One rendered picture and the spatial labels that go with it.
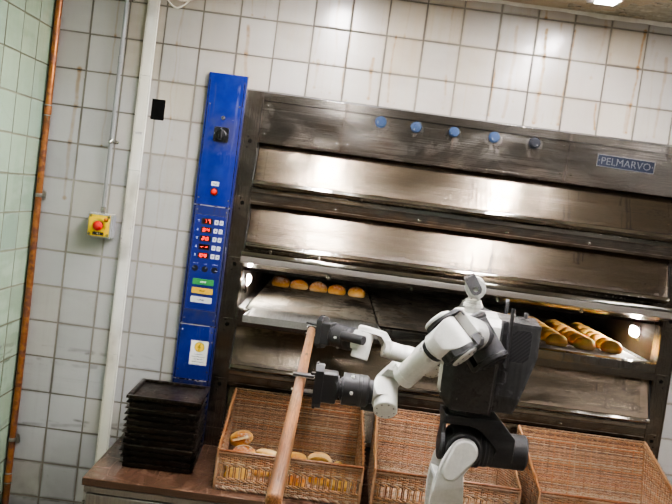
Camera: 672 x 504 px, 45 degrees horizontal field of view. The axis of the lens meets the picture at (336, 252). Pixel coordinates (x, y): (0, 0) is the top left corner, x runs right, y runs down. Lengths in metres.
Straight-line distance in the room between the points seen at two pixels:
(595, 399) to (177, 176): 2.01
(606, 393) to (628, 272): 0.53
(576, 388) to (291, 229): 1.39
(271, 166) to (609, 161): 1.42
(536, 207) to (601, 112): 0.48
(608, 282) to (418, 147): 0.98
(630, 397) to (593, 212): 0.81
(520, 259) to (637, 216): 0.52
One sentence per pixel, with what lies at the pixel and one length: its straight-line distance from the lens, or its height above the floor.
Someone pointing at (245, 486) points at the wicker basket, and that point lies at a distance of 3.17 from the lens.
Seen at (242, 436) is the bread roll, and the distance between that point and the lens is 3.48.
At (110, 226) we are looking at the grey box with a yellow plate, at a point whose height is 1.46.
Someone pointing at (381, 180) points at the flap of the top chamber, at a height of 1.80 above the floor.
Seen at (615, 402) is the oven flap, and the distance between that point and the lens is 3.75.
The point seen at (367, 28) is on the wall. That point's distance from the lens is 3.53.
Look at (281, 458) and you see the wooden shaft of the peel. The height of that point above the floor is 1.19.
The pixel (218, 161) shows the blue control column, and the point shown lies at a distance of 3.47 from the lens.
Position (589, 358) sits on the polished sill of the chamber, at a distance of 3.68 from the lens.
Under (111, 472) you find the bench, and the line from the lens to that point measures 3.28.
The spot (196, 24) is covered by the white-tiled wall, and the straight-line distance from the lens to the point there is 3.58.
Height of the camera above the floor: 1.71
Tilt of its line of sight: 4 degrees down
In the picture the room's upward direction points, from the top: 8 degrees clockwise
